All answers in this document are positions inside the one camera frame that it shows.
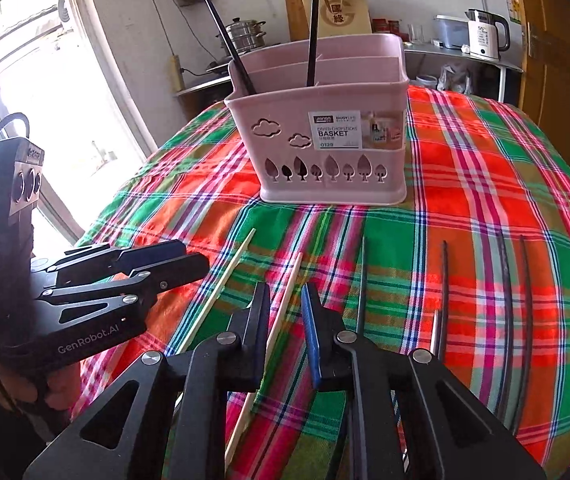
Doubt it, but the glass top side table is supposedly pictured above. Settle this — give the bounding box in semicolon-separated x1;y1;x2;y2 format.
404;41;524;105

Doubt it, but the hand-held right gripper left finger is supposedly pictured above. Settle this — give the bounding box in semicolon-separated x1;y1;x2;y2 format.
22;282;272;480

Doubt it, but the steel steamer pot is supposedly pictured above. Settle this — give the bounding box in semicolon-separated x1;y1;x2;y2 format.
216;17;268;56

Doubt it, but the metal chopstick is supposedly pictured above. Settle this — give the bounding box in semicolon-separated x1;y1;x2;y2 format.
429;309;442;356

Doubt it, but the metal side table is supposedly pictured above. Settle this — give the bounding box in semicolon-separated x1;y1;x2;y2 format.
175;75;232;122

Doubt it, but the window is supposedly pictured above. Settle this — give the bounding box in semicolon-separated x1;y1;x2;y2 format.
0;0;161;246

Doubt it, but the wooden cutting board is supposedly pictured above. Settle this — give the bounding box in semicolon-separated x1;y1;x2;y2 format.
284;0;337;43

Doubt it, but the black wall cable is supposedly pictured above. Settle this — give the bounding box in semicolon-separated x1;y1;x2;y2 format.
140;0;177;57

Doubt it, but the person's left hand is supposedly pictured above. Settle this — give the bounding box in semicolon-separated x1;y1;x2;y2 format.
0;360;83;418

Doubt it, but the clear plastic bag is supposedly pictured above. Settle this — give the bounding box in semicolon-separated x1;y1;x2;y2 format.
437;64;473;93

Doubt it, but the white electric kettle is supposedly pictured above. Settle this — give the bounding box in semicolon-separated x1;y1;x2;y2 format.
465;8;510;61

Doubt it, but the wooden chopstick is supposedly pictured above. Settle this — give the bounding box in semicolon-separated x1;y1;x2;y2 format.
174;228;257;358
224;252;304;467

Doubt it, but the brown paper bag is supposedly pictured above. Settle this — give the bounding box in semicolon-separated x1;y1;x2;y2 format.
318;0;373;41

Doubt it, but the black chopstick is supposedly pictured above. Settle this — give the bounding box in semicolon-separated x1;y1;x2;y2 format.
510;234;534;436
495;233;514;421
355;236;369;338
437;240;450;358
306;0;322;87
195;0;257;96

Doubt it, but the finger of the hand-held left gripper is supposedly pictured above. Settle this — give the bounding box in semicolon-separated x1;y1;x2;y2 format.
45;240;188;286
40;253;211;328

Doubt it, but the pink plastic chopstick basket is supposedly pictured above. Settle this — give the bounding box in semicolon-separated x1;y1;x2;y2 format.
223;33;409;206

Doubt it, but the wooden door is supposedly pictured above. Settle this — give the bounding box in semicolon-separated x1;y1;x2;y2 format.
507;0;570;176

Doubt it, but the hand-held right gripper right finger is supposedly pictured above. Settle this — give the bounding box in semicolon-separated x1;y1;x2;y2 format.
301;282;548;480

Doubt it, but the plaid tablecloth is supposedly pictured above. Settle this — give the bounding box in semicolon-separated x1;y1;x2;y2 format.
70;85;570;480

